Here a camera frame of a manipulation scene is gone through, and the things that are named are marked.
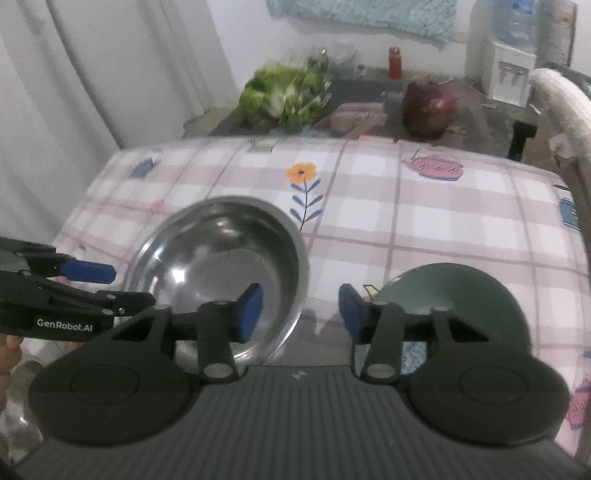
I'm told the green lettuce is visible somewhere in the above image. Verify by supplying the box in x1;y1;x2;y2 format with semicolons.
238;64;334;131

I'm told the dark low table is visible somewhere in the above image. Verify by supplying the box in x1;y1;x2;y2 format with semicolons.
184;76;511;145

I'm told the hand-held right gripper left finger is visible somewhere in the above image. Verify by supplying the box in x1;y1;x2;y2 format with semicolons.
108;282;265;384

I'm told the white water dispenser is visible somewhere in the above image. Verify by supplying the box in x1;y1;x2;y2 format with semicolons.
482;41;537;109

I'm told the deep steel bowl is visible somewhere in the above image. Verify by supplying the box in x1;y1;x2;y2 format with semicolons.
124;196;311;366

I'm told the person's left hand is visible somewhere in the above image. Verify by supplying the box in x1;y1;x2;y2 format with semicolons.
0;335;23;393

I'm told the green ceramic bowl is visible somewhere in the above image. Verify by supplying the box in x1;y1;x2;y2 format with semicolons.
376;262;534;377

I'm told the white curtain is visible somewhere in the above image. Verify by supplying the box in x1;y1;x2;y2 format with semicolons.
0;0;234;252

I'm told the blue patterned wall cloth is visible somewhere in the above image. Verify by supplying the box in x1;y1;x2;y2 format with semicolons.
265;0;459;46

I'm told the white frayed blanket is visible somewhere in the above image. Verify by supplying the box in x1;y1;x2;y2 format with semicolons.
527;67;591;169

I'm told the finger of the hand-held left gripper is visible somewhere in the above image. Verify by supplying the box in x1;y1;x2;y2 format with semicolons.
16;249;117;284
69;288;157;320

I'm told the clear plastic bag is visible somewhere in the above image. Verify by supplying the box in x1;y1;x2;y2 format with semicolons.
286;44;368;78

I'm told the pink checked tablecloth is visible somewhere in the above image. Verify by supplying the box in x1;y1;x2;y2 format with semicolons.
51;137;591;467

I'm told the pink plastic bag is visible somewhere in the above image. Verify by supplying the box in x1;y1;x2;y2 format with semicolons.
318;102;389;138

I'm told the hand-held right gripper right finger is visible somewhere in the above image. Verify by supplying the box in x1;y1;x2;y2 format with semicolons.
338;282;485;384

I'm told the beige rolled mat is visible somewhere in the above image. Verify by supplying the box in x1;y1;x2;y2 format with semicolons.
538;0;578;70

